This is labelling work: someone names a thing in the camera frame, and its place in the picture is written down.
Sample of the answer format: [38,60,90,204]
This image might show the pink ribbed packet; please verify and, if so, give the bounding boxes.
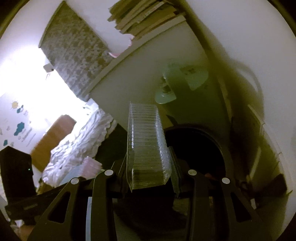
[80,156,103,178]

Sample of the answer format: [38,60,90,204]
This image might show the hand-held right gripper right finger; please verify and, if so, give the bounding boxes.
[168,146,267,241]

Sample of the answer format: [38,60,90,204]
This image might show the white cabinet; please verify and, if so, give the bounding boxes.
[89,16,232,149]

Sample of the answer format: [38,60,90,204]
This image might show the black trash bin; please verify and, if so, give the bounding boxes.
[165,126,232,187]

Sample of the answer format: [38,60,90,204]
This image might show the patterned window blind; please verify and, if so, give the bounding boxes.
[39,1,114,101]

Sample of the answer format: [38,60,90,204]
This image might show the group of wall stickers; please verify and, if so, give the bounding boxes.
[0,101,35,147]

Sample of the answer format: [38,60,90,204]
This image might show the pink toy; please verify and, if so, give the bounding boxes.
[109,34,135,58]

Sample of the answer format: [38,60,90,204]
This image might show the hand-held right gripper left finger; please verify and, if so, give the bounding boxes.
[28,160,129,241]

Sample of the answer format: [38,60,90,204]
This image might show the green plastic bag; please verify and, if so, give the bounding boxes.
[154,63,209,104]

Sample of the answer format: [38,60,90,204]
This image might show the clear ribbed plastic tray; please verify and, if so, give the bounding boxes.
[126,101,173,193]

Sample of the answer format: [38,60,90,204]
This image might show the wooden headboard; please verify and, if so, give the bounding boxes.
[31,115,77,172]

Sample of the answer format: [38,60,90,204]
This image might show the bed with white duvet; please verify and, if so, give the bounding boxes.
[42,99,118,187]

